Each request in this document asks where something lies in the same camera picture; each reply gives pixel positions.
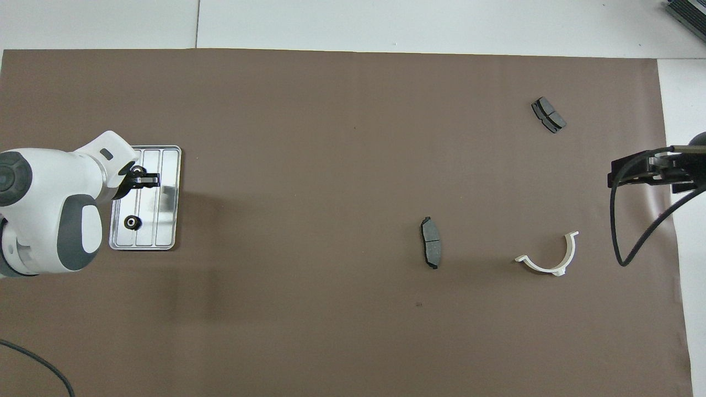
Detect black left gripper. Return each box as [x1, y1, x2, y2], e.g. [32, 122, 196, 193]
[114, 165, 161, 200]

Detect white plastic half-ring bracket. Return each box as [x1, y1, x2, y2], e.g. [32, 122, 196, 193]
[514, 231, 580, 277]

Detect silver ribbed metal tray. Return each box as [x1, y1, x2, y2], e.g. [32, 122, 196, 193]
[109, 145, 182, 251]

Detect brown paper table mat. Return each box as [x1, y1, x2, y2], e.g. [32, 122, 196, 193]
[0, 49, 694, 397]

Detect long grey brake pad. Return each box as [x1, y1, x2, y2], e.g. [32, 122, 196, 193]
[420, 216, 443, 270]

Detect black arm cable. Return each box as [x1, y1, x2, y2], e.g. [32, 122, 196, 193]
[0, 339, 76, 397]
[608, 147, 706, 267]

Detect black ribbed device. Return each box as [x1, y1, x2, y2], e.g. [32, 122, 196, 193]
[664, 0, 706, 29]

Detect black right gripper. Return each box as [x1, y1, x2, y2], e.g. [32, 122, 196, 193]
[608, 146, 706, 194]

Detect short grey brake pad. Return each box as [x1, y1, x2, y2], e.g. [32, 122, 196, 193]
[531, 96, 567, 134]

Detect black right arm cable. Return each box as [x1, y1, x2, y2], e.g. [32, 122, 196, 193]
[608, 147, 706, 267]

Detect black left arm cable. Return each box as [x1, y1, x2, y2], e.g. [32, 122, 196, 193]
[0, 339, 76, 397]

